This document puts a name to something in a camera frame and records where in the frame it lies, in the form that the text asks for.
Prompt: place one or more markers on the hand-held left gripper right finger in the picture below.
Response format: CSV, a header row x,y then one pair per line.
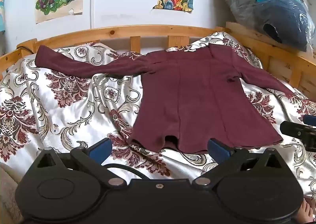
x,y
218,151

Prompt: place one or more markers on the person's bare foot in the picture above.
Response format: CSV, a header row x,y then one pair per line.
x,y
306,211

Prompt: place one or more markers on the beige fabric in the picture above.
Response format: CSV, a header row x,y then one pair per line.
x,y
8,189

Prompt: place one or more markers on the maroon long-sleeve shirt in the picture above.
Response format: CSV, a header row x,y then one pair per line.
x,y
197,95

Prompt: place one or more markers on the white floral blanket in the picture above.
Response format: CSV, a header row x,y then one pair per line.
x,y
74,105

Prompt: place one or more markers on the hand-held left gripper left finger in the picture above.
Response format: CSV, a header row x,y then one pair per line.
x,y
100,149

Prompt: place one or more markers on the wooden bed frame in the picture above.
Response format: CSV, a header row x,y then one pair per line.
x,y
98,32

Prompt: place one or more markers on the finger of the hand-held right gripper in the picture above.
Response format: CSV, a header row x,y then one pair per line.
x,y
310,120
293,130

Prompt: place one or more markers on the clear plastic bag of bedding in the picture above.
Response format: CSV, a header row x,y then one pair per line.
x,y
284,14

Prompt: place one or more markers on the blue-edged wall poster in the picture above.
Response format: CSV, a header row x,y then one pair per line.
x,y
2,9

